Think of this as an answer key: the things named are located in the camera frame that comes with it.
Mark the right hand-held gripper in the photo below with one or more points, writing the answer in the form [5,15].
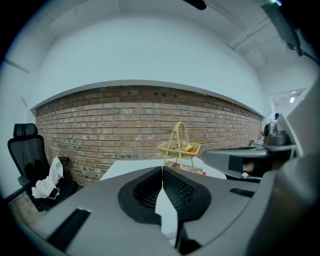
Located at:
[303,120]

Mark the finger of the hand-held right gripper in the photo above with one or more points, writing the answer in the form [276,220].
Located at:
[217,160]

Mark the yellow snack packet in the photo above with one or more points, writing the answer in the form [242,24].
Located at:
[185,145]

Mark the white ceiling conduit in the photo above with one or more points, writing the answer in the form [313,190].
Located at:
[248,33]

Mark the two-tier yellow wicker basket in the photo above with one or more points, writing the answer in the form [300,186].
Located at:
[175,150]

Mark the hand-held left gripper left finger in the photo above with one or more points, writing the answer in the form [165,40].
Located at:
[105,200]

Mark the white crumpled cloth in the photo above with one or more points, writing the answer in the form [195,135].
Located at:
[51,180]

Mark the black mesh office chair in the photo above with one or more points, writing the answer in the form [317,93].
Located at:
[27,155]

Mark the orange snack packet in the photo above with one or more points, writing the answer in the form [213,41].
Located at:
[191,149]

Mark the grey overhead mounted device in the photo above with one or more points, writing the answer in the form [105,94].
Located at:
[281,22]

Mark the silver smartphone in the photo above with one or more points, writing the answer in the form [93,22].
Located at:
[53,193]

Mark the black overhead object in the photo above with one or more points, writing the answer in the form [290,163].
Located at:
[196,3]

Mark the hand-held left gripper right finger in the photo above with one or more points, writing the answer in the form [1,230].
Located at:
[215,200]

